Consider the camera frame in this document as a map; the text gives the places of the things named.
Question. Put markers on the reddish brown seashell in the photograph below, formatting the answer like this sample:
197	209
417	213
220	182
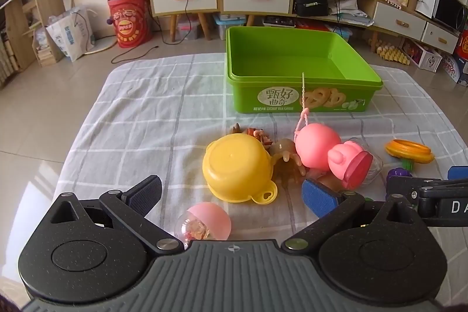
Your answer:
259	136

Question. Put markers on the red box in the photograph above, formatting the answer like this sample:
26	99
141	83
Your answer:
462	45

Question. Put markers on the row of yellow wooden toys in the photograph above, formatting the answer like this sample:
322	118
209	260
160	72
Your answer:
393	54

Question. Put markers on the black bag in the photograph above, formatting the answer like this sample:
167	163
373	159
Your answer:
310	3

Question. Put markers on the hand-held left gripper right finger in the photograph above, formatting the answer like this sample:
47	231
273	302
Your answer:
320	197

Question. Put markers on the wooden bookshelf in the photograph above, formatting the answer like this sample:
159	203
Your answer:
36	5

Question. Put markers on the purple toy grapes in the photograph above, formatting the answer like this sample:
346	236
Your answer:
398	173

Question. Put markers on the grey plaid cloth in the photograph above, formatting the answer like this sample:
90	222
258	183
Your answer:
146	114

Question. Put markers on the low wooden shelf unit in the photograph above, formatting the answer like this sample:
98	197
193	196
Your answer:
398	19

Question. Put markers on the pink clear capsule ball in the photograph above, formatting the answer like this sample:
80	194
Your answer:
212	220

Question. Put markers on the red bucket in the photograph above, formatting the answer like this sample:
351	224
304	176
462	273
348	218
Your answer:
129	23

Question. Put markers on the translucent brown octopus toy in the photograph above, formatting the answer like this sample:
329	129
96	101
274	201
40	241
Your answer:
287	158

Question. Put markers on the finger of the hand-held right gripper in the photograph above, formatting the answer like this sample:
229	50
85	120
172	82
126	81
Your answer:
459	173
402	186

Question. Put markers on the white patterned box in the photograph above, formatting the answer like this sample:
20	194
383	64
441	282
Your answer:
424	58

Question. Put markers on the yellow toy pot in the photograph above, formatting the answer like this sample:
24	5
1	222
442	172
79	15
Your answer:
237	165

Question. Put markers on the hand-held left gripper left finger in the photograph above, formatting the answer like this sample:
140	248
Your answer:
146	193

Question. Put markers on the green plastic box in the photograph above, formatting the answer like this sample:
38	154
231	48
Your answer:
292	52

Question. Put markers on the yellow green toy corn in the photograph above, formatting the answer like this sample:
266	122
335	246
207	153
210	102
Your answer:
409	151

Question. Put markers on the clear storage box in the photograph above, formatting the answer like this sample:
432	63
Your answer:
228	27
188	28

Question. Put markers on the white shopping bag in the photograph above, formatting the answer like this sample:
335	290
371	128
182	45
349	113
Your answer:
71	36

